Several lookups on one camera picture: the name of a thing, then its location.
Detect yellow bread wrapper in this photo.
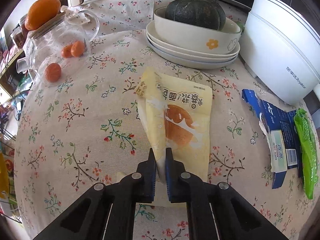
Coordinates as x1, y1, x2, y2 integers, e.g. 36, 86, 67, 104
136, 67, 213, 182

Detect floral tablecloth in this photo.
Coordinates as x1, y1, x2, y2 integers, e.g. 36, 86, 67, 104
14, 0, 319, 239

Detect blue flattened carton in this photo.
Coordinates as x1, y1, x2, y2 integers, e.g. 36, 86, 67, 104
242, 89, 303, 189

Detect green snack bag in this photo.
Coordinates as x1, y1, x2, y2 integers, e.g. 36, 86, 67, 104
293, 108, 318, 200

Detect stacked white plates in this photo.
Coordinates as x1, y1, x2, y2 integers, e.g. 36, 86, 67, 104
146, 21, 240, 70

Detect glass jar with wooden lid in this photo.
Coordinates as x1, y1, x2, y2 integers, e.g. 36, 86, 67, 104
16, 10, 100, 86

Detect white flower bowl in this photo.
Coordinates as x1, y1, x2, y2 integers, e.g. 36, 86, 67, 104
154, 7, 242, 55

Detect white electric cooking pot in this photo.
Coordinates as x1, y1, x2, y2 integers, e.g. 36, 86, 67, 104
239, 0, 319, 105

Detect glass jar with red snacks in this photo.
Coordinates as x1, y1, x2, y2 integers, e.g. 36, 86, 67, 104
10, 14, 29, 49

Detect dark green pumpkin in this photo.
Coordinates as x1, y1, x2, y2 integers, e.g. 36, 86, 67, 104
165, 0, 226, 31

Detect large orange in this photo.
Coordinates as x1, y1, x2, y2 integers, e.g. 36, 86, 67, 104
24, 0, 61, 31

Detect black wire rack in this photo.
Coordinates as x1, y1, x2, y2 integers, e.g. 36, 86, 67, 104
1, 49, 33, 223

